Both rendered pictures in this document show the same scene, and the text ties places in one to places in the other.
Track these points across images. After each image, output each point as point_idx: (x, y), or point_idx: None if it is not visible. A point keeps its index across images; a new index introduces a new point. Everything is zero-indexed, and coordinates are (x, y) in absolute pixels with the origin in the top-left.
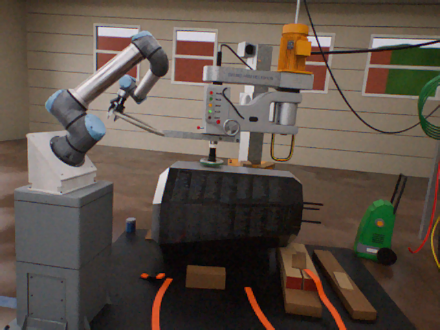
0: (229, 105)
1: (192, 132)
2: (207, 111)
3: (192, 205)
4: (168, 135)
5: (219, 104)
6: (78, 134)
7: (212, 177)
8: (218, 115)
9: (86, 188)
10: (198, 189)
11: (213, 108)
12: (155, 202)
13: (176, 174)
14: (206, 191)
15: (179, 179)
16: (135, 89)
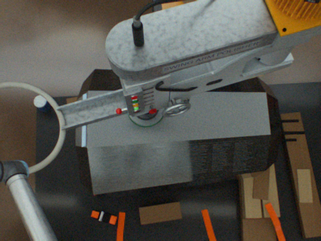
0: (170, 85)
1: (106, 95)
2: (131, 109)
3: (133, 189)
4: (71, 128)
5: (151, 95)
6: None
7: (152, 151)
8: (152, 101)
9: None
10: (137, 171)
11: (141, 104)
12: (84, 185)
13: (101, 156)
14: (149, 172)
15: (107, 162)
16: (3, 179)
